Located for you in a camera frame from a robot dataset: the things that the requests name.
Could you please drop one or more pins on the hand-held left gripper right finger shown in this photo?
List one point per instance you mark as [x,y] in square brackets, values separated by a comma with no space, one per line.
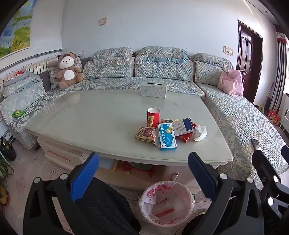
[203,176]

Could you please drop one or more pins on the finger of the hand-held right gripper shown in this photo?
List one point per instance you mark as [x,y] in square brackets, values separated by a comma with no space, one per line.
[267,166]
[286,154]

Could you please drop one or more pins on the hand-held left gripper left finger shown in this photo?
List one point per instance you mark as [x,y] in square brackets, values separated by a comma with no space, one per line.
[85,176]

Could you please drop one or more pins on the red cardboard box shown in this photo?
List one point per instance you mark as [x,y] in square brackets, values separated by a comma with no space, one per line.
[186,138]

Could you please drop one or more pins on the white tissue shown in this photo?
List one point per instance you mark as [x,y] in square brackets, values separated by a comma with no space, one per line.
[199,134]

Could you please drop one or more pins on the blue white medicine box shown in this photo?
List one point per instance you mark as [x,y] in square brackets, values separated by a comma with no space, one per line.
[167,137]

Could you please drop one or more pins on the trash bin with plastic liner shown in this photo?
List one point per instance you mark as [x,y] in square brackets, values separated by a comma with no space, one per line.
[158,212]

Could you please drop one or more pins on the gold brown cardboard box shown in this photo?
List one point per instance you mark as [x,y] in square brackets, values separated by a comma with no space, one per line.
[144,134]

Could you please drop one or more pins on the red cylindrical paper canister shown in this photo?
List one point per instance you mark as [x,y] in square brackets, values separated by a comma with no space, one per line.
[153,119]

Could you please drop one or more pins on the black remote control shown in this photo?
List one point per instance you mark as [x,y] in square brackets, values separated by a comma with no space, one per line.
[255,143]

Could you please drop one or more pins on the person's black trousers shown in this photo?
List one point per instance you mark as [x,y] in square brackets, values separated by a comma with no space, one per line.
[106,207]

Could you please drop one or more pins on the red gift box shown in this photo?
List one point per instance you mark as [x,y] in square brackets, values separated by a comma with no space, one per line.
[273,116]

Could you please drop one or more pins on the red flat package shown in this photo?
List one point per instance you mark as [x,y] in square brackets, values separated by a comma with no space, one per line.
[135,168]

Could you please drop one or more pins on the cream glass-top coffee table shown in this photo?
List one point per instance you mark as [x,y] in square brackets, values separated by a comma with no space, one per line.
[101,122]

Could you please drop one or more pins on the green potted plant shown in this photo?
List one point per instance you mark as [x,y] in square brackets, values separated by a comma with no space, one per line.
[4,171]

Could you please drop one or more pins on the black bag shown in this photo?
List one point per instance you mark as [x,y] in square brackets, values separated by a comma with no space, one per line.
[8,151]

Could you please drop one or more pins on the striped curtain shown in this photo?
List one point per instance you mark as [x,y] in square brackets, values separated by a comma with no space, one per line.
[280,67]

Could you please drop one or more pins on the pink paper bag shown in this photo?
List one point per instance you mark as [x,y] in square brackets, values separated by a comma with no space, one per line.
[227,85]

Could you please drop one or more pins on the pink plastic bag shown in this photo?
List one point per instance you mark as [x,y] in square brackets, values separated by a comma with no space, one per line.
[238,78]

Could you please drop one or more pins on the green toy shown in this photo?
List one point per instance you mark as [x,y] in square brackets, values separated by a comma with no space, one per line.
[18,113]

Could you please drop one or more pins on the silver patterned tissue box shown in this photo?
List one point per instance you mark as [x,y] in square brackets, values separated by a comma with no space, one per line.
[153,91]

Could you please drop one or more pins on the dark brown door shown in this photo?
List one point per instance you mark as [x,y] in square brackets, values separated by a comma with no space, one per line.
[248,58]

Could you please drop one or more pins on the brown teddy bear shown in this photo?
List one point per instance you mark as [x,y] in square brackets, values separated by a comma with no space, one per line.
[67,74]

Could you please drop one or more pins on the ruffled blue cushion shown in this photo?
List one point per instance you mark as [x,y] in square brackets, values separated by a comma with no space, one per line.
[22,89]

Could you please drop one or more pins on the white radiator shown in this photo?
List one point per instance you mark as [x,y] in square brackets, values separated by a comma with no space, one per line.
[38,66]

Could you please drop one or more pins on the grey folded cloth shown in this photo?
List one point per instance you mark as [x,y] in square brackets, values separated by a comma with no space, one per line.
[13,79]

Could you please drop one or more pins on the white wall switch plate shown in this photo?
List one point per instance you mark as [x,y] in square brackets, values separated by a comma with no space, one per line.
[228,50]

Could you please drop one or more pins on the silver wall pipe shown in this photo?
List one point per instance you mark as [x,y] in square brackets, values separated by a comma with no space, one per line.
[33,56]

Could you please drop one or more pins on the landscape wall poster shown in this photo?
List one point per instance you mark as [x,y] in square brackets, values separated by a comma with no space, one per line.
[15,38]

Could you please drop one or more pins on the pink wall socket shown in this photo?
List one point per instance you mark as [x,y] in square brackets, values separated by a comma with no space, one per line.
[102,21]

